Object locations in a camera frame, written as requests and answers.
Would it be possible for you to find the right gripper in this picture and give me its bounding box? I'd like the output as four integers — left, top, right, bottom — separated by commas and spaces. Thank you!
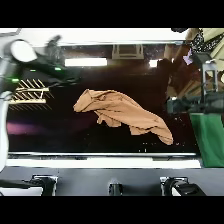
166, 96, 192, 116

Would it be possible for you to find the orange-brown garment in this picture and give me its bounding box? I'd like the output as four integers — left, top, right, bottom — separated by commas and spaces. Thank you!
72, 88, 175, 146

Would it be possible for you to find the silver frame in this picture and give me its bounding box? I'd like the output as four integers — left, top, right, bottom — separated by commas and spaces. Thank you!
0, 151, 205, 197

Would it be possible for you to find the black white patterned garment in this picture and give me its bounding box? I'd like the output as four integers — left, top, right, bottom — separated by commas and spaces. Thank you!
188, 28, 224, 56

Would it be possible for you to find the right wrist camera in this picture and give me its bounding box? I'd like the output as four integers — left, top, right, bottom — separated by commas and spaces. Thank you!
192, 52, 218, 101

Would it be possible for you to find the green garment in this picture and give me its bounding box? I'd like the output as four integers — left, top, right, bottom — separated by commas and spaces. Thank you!
189, 112, 224, 168

